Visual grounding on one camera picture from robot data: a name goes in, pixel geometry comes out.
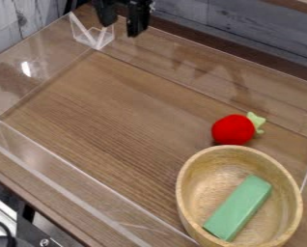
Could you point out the black metal table bracket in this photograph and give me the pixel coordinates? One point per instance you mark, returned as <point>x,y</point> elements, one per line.
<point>27,231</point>

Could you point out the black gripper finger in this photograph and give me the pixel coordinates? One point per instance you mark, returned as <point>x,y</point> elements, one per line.
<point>139,14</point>
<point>106,11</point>

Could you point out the green rectangular block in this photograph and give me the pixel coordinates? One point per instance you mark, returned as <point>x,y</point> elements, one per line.
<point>238,208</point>

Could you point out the oval wooden bowl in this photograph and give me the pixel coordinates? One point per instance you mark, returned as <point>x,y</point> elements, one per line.
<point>208,177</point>

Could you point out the red plush strawberry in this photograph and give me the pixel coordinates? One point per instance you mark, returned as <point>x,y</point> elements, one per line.
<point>235,129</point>

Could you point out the clear acrylic enclosure wall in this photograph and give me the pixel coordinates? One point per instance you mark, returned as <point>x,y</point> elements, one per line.
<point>103,114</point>

